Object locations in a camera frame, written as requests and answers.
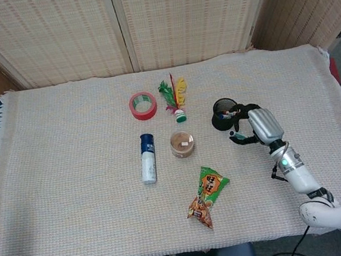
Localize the red tape roll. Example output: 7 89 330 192
127 89 160 123

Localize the green orange snack bag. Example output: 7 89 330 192
179 162 238 233

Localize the clear plastic jar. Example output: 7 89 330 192
167 128 197 160

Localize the red-capped white marker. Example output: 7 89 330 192
222 107 243 119

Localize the black cable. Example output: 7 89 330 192
258 225 315 256

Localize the beige woven tablecloth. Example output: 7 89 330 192
0 35 341 256

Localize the colourful feather shuttlecock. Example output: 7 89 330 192
155 71 194 126

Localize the black mesh pen holder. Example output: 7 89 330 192
208 96 242 133

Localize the white bottle with blue cap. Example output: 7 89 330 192
135 132 162 185

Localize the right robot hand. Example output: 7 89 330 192
224 97 287 153

